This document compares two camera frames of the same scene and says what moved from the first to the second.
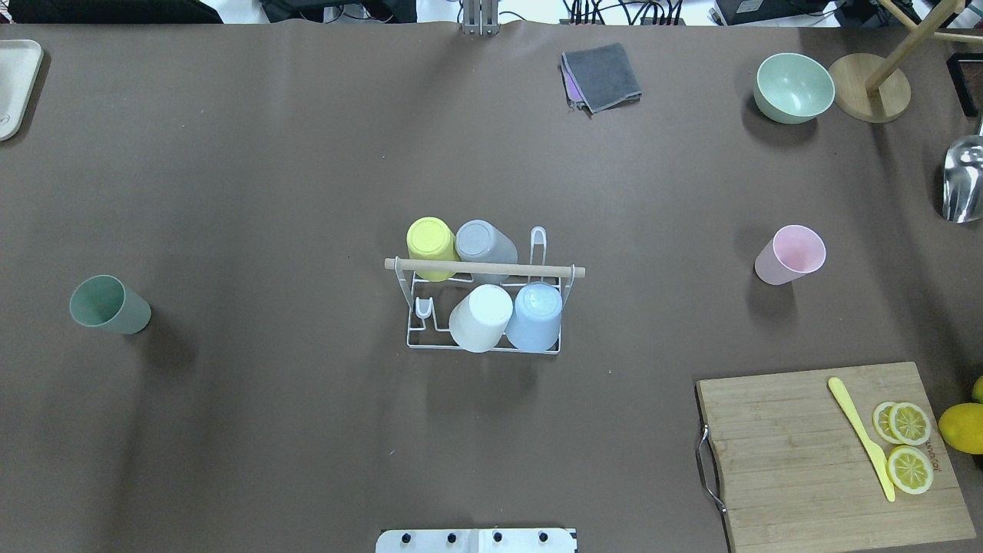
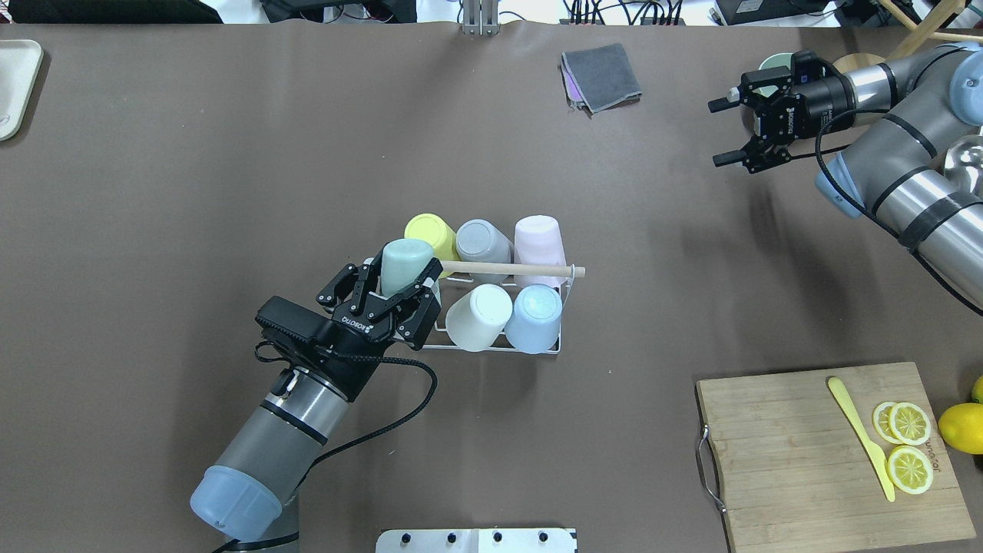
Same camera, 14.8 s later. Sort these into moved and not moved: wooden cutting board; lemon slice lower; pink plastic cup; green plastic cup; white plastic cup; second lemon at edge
Moved: pink plastic cup; green plastic cup
Not moved: lemon slice lower; second lemon at edge; white plastic cup; wooden cutting board
